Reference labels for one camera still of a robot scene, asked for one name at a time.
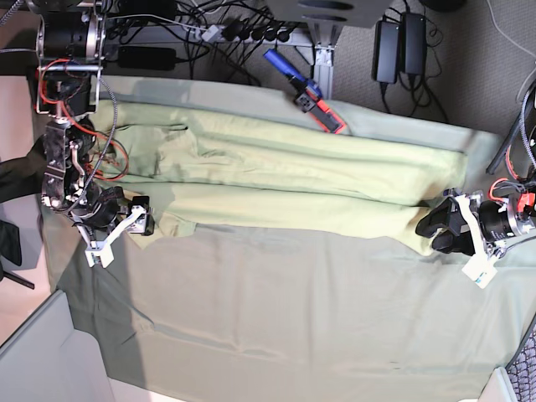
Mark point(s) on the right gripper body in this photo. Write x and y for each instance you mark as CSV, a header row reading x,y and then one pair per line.
x,y
108,207

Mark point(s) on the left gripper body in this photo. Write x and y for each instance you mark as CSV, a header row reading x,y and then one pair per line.
x,y
503,220

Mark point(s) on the light green T-shirt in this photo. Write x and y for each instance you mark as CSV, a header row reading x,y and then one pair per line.
x,y
206,167

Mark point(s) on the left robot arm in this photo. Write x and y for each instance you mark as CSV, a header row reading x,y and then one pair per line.
x,y
517,154

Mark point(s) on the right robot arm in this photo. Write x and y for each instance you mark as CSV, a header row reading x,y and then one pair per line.
x,y
69,47

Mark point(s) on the dark green cloth at left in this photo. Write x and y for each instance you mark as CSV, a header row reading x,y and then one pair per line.
x,y
23,176

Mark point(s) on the patterned chair at corner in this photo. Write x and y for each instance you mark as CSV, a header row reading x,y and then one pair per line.
x,y
521,368

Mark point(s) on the black box under table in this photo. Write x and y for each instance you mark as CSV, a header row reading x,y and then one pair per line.
x,y
146,58

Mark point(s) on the orange black clamp at centre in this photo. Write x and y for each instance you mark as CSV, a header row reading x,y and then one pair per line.
x,y
308,97

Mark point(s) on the black power adapter right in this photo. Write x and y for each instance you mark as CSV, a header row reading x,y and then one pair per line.
x,y
413,45

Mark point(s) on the black power adapter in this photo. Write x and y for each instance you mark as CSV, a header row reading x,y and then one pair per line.
x,y
413,45
386,52

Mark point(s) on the black power adapter left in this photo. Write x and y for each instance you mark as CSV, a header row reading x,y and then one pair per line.
x,y
386,52

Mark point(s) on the black power strip with plugs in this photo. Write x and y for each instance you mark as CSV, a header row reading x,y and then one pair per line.
x,y
244,31

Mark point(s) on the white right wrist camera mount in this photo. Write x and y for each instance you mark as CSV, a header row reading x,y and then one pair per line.
x,y
99,252

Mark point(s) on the aluminium table frame post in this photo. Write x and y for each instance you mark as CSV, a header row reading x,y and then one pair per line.
x,y
319,53

